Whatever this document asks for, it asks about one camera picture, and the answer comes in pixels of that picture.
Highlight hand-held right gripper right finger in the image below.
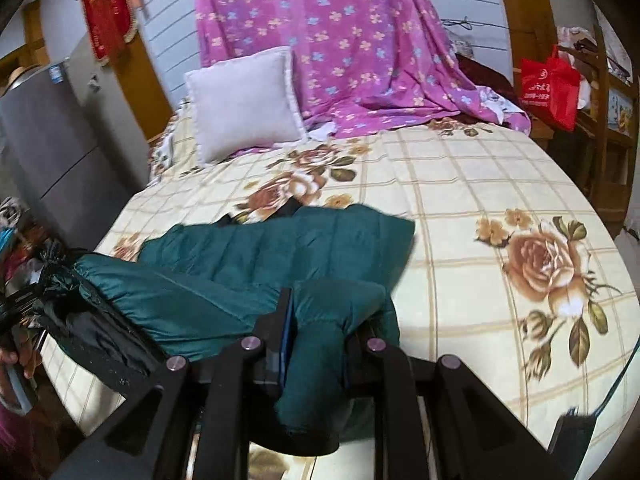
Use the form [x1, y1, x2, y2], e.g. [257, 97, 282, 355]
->
[345, 322, 552, 480]

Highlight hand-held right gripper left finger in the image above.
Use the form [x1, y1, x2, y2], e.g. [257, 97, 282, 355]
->
[50, 287, 297, 480]

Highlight green puffer jacket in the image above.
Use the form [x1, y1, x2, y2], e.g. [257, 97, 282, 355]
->
[37, 203, 417, 454]

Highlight pile of colourful clothes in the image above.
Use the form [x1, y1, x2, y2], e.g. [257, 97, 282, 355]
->
[0, 196, 67, 288]

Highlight person's left hand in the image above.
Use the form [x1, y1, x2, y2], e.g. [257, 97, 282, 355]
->
[0, 332, 39, 382]

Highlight grey cabinet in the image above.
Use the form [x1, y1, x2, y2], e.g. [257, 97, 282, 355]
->
[0, 35, 147, 257]

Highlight floral plaid bedsheet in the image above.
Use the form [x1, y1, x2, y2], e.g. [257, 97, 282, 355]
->
[40, 95, 640, 480]

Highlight white pillow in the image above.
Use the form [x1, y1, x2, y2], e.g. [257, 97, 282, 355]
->
[183, 46, 307, 167]

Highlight purple floral sheet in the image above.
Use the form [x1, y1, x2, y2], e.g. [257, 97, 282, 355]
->
[194, 0, 532, 139]

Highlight dark maroon blanket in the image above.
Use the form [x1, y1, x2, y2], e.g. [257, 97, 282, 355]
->
[456, 54, 522, 112]

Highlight red fringed hanging decoration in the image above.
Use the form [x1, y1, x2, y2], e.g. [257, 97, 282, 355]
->
[75, 0, 139, 67]

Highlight white slatted headboard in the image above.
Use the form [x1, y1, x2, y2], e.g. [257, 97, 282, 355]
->
[126, 0, 512, 107]

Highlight red shopping bag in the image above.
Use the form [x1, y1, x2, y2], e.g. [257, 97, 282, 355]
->
[519, 45, 582, 133]

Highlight wooden shelf rack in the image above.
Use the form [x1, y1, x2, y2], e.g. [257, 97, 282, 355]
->
[554, 10, 640, 233]

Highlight dark cable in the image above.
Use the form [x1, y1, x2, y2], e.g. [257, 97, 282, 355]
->
[594, 334, 640, 417]

